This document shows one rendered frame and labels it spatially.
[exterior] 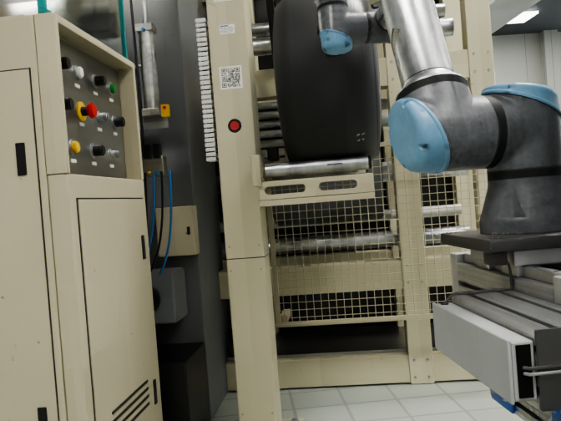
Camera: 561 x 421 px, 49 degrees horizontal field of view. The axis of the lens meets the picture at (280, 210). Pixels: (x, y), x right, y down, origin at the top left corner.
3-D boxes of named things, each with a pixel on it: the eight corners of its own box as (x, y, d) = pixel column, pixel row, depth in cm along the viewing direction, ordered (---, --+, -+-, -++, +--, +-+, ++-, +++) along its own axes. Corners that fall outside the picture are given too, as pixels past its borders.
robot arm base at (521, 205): (601, 228, 93) (596, 162, 93) (502, 236, 92) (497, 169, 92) (551, 225, 108) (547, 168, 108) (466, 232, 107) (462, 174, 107)
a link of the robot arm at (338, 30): (371, 44, 147) (366, -1, 148) (325, 45, 145) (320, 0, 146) (361, 55, 155) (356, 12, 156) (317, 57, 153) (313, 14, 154)
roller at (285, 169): (263, 179, 202) (260, 177, 197) (262, 164, 202) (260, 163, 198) (371, 169, 198) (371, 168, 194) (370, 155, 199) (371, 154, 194)
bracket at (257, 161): (252, 186, 194) (250, 154, 194) (268, 188, 234) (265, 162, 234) (263, 185, 194) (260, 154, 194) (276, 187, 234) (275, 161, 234)
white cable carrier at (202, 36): (206, 161, 208) (194, 18, 208) (209, 162, 213) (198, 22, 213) (219, 159, 208) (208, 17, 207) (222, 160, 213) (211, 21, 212)
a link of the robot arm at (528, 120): (583, 164, 95) (576, 75, 95) (502, 169, 93) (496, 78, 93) (536, 169, 107) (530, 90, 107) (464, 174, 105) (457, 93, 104)
